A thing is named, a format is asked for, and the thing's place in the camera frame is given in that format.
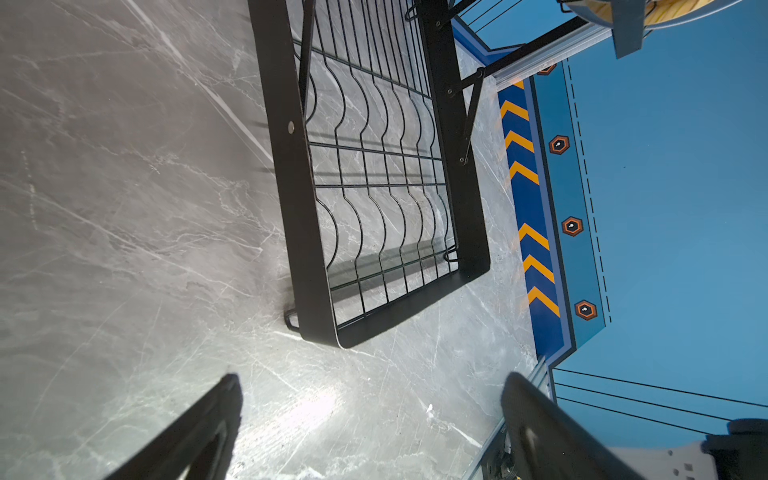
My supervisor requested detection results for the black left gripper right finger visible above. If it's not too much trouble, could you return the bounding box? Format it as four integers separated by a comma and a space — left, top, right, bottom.
501, 372, 640, 479

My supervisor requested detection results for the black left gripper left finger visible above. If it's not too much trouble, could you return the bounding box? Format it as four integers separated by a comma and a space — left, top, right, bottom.
108, 374, 243, 479

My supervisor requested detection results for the yellow woven tray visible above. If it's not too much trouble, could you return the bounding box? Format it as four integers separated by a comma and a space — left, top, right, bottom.
573, 0, 715, 27

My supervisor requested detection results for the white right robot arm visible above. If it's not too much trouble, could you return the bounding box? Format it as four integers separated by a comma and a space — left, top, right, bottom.
610, 419, 767, 480

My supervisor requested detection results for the aluminium front rail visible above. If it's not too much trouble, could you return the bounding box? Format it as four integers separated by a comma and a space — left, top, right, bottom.
461, 356, 550, 480

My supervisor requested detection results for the black wire dish rack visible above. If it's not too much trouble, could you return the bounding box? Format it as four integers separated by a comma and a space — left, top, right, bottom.
248, 1, 587, 348

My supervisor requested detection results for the aluminium corner post right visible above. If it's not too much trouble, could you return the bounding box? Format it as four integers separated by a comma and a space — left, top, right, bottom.
492, 23, 612, 91

